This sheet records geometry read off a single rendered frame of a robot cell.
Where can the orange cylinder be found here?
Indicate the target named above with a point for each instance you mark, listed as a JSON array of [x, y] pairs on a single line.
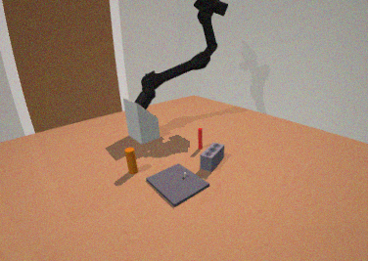
[[131, 160]]

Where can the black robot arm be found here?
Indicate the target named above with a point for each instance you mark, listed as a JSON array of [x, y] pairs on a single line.
[[153, 80]]

